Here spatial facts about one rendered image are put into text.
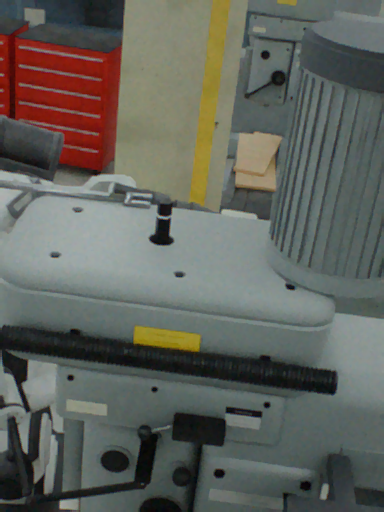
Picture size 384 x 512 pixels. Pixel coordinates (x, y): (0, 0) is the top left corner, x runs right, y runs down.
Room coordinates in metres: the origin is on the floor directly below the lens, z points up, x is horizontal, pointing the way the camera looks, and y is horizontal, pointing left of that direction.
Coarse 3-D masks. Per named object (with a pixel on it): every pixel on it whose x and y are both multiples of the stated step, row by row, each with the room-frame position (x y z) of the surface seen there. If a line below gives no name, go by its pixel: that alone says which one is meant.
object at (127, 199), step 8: (0, 184) 1.07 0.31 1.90; (8, 184) 1.08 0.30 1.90; (16, 184) 1.08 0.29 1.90; (24, 184) 1.08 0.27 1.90; (32, 184) 1.09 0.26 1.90; (40, 192) 1.07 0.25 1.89; (48, 192) 1.07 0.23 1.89; (56, 192) 1.07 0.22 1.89; (64, 192) 1.07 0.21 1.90; (72, 192) 1.08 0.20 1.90; (80, 192) 1.08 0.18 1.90; (88, 192) 1.08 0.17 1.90; (96, 192) 1.08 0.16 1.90; (104, 192) 1.09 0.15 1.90; (104, 200) 1.07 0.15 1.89; (112, 200) 1.07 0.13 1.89; (120, 200) 1.07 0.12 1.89; (128, 200) 1.07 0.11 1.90
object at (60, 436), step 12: (48, 408) 1.92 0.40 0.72; (60, 432) 1.98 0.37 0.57; (60, 444) 1.91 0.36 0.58; (60, 456) 1.87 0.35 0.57; (60, 468) 1.81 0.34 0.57; (60, 480) 1.76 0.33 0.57; (0, 504) 1.64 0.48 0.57; (12, 504) 1.64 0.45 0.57; (24, 504) 1.65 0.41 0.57; (48, 504) 1.66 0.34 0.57
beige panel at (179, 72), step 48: (144, 0) 2.69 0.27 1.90; (192, 0) 2.69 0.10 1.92; (240, 0) 2.69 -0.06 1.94; (144, 48) 2.69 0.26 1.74; (192, 48) 2.69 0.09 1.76; (240, 48) 2.69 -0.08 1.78; (144, 96) 2.69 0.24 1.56; (192, 96) 2.69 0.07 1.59; (144, 144) 2.69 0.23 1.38; (192, 144) 2.69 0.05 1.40; (192, 192) 2.69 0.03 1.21
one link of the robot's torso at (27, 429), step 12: (12, 360) 1.54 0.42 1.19; (24, 360) 1.55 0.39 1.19; (12, 372) 1.54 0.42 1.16; (24, 372) 1.54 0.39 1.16; (36, 372) 1.50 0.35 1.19; (24, 420) 1.46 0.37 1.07; (36, 420) 1.48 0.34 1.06; (0, 432) 1.44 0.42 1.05; (24, 432) 1.44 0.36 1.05; (36, 432) 1.46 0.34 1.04; (0, 444) 1.42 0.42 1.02; (24, 444) 1.43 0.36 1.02; (36, 444) 1.44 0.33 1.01; (36, 456) 1.44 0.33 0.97
